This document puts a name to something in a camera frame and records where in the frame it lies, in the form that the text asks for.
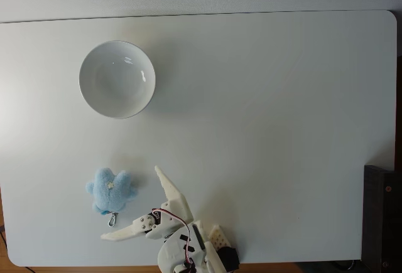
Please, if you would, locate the skyblue plush doll with clasp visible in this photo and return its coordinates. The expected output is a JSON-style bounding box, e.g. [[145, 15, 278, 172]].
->
[[85, 167, 140, 228]]

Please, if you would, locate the white ceramic bowl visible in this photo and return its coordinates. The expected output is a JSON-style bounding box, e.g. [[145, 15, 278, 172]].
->
[[78, 40, 157, 120]]

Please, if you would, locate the black table clamp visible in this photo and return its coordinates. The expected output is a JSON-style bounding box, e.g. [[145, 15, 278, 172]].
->
[[217, 245, 242, 270]]

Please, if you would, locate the red black wrist servo cable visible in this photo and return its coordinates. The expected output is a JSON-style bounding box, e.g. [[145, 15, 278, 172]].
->
[[151, 209, 198, 267]]

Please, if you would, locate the black floor cable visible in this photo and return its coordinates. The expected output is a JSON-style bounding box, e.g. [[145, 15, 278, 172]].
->
[[0, 225, 9, 251], [332, 260, 359, 271]]

